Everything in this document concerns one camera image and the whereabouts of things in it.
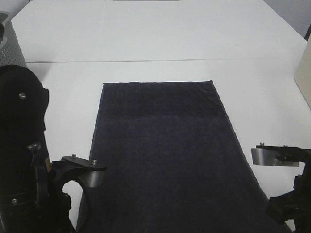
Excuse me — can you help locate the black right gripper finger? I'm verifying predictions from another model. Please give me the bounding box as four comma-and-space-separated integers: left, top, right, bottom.
251, 143, 311, 167

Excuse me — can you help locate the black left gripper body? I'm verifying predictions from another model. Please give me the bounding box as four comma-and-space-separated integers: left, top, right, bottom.
31, 143, 75, 233

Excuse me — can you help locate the dark grey towel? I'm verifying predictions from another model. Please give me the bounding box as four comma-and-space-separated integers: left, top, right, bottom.
84, 81, 289, 233

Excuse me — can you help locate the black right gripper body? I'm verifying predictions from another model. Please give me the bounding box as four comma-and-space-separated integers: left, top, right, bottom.
266, 163, 311, 233

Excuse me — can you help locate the beige box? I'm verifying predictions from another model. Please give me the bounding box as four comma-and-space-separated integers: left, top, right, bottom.
294, 38, 311, 108

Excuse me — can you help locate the grey perforated plastic basket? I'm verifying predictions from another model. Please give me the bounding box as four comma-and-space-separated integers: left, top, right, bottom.
0, 11, 27, 67

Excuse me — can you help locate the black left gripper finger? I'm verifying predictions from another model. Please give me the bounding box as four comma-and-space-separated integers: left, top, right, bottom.
60, 156, 107, 188

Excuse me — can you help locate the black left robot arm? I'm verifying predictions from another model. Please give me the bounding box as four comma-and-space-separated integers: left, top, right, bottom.
0, 65, 106, 233

